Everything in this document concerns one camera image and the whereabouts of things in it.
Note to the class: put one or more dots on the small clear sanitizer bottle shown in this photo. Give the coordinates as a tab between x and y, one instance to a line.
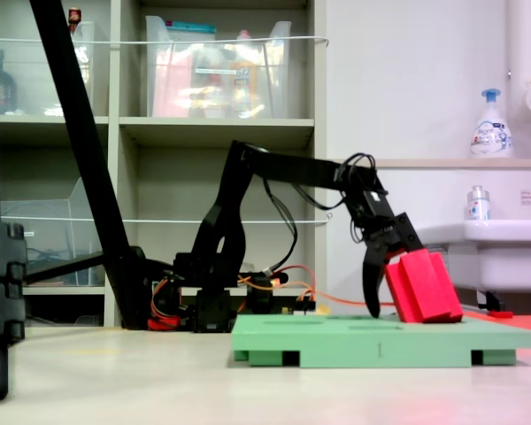
478	208

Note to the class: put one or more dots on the small brown bottle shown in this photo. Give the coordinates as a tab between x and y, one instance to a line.
74	17

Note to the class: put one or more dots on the red cross columnar block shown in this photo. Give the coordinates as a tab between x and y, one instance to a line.
425	288

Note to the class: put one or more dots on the white blue soap bottle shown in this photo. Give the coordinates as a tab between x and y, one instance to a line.
491	133

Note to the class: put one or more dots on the green shape hole board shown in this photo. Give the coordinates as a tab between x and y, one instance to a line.
425	350

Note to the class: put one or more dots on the black tripod brace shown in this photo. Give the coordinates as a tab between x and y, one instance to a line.
62	267

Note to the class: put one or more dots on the large clear storage bin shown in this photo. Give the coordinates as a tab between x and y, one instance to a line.
212	57

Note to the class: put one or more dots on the pink paper pack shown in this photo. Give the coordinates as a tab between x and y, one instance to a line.
170	88

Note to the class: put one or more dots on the clear slanted plastic bin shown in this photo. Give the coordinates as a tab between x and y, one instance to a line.
48	239

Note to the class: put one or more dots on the black red table clamp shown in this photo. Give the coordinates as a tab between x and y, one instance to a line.
163	322
259	296

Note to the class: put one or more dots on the dark glass bottle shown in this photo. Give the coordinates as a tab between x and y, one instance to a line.
3	88

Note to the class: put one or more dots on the beige shelf unit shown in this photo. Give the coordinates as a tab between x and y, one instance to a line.
217	133

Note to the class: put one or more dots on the yellow pink-capped bottle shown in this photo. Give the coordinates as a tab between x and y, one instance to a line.
245	88

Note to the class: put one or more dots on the small red piece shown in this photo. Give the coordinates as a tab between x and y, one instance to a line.
500	314

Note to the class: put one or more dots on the small yellow connector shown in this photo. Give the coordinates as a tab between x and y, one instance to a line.
322	310

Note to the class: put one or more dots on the teal topped pack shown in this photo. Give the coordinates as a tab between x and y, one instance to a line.
194	30

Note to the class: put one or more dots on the white wall pipe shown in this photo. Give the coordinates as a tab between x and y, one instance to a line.
524	35

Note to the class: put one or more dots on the white sink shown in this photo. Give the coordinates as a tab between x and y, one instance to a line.
504	261

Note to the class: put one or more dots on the notched black stack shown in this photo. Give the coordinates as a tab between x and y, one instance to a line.
0	288

